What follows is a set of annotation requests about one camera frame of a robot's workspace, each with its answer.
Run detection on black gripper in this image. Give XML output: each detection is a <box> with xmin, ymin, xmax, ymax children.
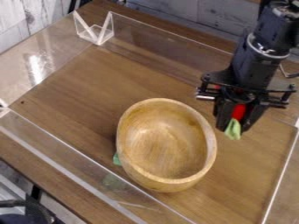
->
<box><xmin>197</xmin><ymin>69</ymin><xmax>297</xmax><ymax>132</ymax></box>

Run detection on red plush strawberry toy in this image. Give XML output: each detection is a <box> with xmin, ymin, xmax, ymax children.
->
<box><xmin>225</xmin><ymin>104</ymin><xmax>247</xmax><ymax>140</ymax></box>

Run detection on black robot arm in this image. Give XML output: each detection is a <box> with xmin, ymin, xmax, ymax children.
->
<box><xmin>197</xmin><ymin>0</ymin><xmax>299</xmax><ymax>132</ymax></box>

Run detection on wooden brown bowl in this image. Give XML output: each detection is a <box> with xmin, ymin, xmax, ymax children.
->
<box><xmin>116</xmin><ymin>98</ymin><xmax>218</xmax><ymax>193</ymax></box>

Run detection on green block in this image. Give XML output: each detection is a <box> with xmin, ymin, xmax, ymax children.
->
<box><xmin>112</xmin><ymin>153</ymin><xmax>122</xmax><ymax>166</ymax></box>

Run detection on black clamp base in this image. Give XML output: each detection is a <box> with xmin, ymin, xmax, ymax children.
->
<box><xmin>24</xmin><ymin>195</ymin><xmax>66</xmax><ymax>224</ymax></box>

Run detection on clear acrylic corner bracket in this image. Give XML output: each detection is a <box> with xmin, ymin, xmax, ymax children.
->
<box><xmin>72</xmin><ymin>11</ymin><xmax>115</xmax><ymax>46</ymax></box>

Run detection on clear acrylic tray wall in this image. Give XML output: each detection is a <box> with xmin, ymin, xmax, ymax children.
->
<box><xmin>0</xmin><ymin>12</ymin><xmax>299</xmax><ymax>224</ymax></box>

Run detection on black cable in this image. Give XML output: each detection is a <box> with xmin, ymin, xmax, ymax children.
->
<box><xmin>0</xmin><ymin>199</ymin><xmax>34</xmax><ymax>224</ymax></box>

